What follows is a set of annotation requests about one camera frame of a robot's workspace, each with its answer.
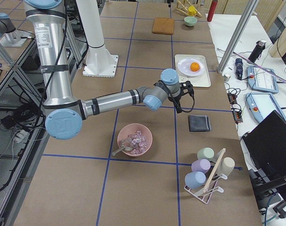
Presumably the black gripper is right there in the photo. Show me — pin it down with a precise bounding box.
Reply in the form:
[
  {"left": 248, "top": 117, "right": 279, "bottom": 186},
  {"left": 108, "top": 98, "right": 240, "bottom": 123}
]
[{"left": 168, "top": 88, "right": 184, "bottom": 113}]

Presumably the white plate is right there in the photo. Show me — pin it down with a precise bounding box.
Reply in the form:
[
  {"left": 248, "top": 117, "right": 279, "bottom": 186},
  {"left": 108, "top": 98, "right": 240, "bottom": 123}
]
[{"left": 177, "top": 57, "right": 204, "bottom": 77}]

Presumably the orange fruit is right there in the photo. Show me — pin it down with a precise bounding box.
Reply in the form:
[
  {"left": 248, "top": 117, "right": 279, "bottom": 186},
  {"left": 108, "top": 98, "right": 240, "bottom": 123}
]
[{"left": 190, "top": 62, "right": 200, "bottom": 72}]

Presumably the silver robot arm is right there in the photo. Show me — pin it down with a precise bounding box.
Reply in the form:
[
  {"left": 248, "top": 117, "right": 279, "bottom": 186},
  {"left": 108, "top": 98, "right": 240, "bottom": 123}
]
[{"left": 24, "top": 0, "right": 186, "bottom": 140}]

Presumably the cream bear tray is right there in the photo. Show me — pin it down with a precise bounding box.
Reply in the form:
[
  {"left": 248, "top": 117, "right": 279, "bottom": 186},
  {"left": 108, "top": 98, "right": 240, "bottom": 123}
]
[{"left": 174, "top": 54, "right": 211, "bottom": 88}]

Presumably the wooden tray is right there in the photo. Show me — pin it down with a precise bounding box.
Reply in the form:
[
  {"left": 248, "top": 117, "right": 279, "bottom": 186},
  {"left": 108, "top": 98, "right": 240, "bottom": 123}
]
[{"left": 152, "top": 17, "right": 174, "bottom": 35}]

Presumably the grey folded cloth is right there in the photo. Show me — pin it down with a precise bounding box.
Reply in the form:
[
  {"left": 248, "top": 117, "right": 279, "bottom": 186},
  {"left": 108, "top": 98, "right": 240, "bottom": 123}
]
[{"left": 188, "top": 115, "right": 212, "bottom": 132}]

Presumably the pink bowl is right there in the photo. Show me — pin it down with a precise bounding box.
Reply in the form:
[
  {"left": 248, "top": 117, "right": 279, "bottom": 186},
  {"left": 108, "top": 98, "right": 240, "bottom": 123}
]
[{"left": 117, "top": 123, "right": 153, "bottom": 157}]

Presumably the green pastel cup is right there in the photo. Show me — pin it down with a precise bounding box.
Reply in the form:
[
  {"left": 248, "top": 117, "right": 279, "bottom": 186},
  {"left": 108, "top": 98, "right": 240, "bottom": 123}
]
[{"left": 197, "top": 147, "right": 214, "bottom": 161}]

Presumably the purple pastel cup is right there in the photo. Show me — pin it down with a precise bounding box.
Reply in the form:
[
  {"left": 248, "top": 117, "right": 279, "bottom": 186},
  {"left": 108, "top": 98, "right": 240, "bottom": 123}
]
[{"left": 191, "top": 159, "right": 211, "bottom": 174}]

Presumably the folded navy umbrella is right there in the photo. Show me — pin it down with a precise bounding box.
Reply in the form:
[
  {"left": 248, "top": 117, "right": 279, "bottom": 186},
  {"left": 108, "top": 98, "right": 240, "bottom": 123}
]
[{"left": 235, "top": 58, "right": 243, "bottom": 80}]

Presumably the blue pastel cup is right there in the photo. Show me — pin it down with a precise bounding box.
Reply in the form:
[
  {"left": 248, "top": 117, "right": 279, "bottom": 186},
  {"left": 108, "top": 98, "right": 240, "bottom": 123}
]
[{"left": 185, "top": 171, "right": 206, "bottom": 189}]

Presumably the beige pastel cup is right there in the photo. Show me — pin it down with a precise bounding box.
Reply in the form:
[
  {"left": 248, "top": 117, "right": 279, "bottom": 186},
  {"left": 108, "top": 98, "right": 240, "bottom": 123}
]
[{"left": 216, "top": 157, "right": 235, "bottom": 177}]

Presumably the green ceramic bowl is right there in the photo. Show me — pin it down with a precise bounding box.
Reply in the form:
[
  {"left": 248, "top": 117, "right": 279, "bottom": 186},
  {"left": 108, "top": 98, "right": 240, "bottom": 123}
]
[{"left": 184, "top": 16, "right": 198, "bottom": 27}]

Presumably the white cup rack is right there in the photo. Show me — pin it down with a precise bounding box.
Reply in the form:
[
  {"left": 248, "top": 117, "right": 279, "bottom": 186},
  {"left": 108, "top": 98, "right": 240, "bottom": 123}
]
[{"left": 184, "top": 148, "right": 228, "bottom": 204}]

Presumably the black water bottle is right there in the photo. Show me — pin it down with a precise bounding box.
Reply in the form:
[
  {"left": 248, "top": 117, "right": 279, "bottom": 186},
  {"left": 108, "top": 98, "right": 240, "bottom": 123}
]
[{"left": 248, "top": 40, "right": 267, "bottom": 63}]

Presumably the yellow cup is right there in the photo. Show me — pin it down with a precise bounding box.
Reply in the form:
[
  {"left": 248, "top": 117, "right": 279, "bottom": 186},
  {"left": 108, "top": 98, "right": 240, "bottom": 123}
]
[{"left": 188, "top": 6, "right": 197, "bottom": 16}]

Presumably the wooden cup rack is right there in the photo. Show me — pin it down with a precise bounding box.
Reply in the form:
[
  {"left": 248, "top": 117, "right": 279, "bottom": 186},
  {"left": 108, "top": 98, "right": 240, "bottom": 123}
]
[{"left": 176, "top": 0, "right": 202, "bottom": 17}]

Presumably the black laptop monitor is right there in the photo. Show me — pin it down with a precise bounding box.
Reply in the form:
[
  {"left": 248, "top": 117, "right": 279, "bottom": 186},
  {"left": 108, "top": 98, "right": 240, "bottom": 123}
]
[{"left": 243, "top": 110, "right": 286, "bottom": 176}]

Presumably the red cylinder bottle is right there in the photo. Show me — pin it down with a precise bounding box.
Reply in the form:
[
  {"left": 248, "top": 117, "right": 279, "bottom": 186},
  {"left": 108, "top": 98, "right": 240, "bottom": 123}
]
[{"left": 207, "top": 0, "right": 218, "bottom": 22}]

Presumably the metal stand with green clip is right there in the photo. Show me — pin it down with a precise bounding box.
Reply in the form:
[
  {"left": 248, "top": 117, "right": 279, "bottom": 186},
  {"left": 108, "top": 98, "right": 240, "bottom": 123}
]
[{"left": 232, "top": 51, "right": 286, "bottom": 97}]

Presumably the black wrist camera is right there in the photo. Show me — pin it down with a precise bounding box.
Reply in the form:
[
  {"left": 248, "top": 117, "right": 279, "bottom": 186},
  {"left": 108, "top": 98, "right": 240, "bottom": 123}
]
[{"left": 180, "top": 81, "right": 195, "bottom": 99}]

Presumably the white camera pillar base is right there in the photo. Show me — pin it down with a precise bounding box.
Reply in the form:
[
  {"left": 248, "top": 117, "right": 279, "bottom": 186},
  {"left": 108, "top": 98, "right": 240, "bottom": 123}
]
[{"left": 76, "top": 0, "right": 118, "bottom": 78}]

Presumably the aluminium frame post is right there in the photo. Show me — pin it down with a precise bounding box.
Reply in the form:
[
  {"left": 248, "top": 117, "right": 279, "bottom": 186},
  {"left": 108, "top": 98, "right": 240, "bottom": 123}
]
[{"left": 217, "top": 0, "right": 259, "bottom": 74}]

